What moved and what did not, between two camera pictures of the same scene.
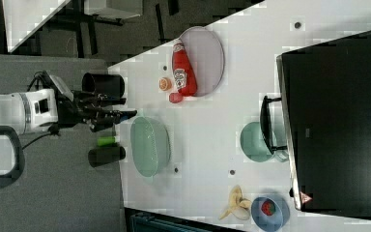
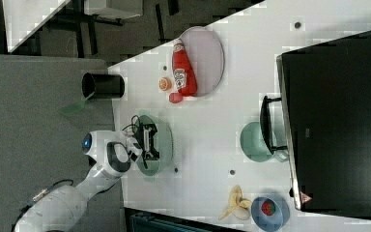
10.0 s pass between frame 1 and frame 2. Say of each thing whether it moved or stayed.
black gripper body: moved
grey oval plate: stayed
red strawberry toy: stayed
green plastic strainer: stayed
